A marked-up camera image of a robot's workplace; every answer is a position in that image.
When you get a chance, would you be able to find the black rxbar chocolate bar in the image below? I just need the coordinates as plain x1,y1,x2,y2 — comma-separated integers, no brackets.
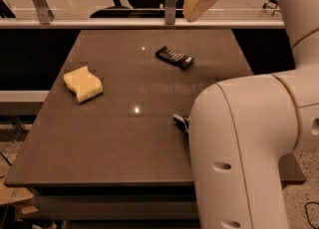
156,46,194,70

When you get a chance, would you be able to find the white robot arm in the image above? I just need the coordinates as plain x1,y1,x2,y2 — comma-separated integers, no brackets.
189,0,319,229

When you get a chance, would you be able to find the yellow sponge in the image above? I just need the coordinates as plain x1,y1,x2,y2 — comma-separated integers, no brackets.
63,66,104,104

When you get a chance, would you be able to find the wooden cart with wheels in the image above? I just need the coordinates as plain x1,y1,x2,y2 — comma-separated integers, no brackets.
262,0,280,15

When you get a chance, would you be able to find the blue chip bag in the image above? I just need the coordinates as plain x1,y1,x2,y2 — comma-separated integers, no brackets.
172,114,190,133

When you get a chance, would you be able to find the grey table drawer base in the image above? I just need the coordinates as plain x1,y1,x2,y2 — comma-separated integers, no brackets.
32,186,200,228

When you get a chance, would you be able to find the middle metal glass bracket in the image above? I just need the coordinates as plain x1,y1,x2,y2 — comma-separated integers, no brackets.
164,0,175,25

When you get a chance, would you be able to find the metal glass bracket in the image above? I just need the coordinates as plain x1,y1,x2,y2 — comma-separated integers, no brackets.
164,0,175,25
32,0,55,25

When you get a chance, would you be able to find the left metal glass bracket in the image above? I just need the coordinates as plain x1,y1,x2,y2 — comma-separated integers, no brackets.
32,0,55,25

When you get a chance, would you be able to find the black floor cable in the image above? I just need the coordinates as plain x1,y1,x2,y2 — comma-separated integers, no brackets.
303,201,319,229

